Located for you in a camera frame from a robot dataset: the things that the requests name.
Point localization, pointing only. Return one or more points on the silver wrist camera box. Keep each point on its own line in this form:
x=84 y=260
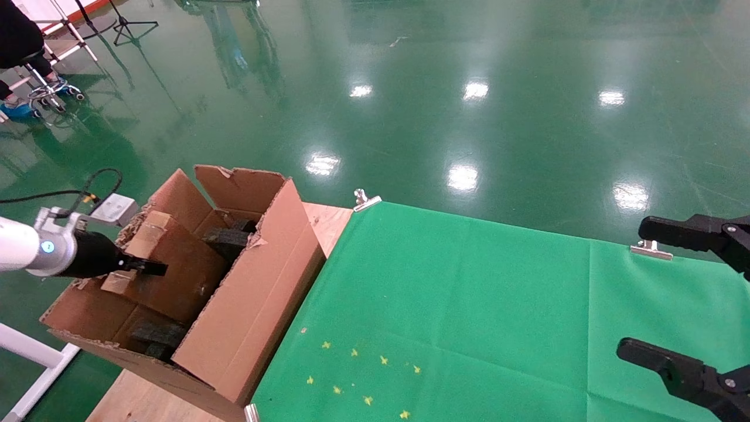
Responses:
x=114 y=209

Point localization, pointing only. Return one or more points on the green table cloth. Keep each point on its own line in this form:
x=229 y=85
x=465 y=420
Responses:
x=498 y=322

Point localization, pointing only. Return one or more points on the white metal frame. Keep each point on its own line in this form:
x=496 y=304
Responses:
x=35 y=351

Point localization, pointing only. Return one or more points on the black tripod stand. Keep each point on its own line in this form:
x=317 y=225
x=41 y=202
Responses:
x=126 y=26

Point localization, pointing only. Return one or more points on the seated person in black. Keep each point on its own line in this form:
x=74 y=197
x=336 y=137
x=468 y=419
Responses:
x=17 y=35

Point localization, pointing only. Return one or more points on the black pole stand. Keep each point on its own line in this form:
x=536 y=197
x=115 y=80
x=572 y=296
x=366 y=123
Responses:
x=96 y=24

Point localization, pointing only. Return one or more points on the small taped cardboard box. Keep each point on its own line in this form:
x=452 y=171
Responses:
x=181 y=281

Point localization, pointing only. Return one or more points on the silver binder clip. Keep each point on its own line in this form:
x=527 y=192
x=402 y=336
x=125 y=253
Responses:
x=252 y=413
x=651 y=251
x=366 y=201

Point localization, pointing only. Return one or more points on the chrome wheeled stool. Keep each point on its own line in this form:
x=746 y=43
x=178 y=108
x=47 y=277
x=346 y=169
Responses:
x=50 y=89

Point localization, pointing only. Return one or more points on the large open cardboard carton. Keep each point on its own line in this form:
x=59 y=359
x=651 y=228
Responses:
x=258 y=305

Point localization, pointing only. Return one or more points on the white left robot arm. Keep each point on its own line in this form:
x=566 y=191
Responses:
x=23 y=246

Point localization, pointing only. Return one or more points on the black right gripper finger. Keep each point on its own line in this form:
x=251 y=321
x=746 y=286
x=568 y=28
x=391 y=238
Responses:
x=679 y=375
x=679 y=233

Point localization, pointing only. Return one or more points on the white work table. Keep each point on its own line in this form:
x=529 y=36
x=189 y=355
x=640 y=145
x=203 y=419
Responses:
x=75 y=32

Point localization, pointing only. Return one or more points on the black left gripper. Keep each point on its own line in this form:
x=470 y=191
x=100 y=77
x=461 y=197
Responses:
x=94 y=258

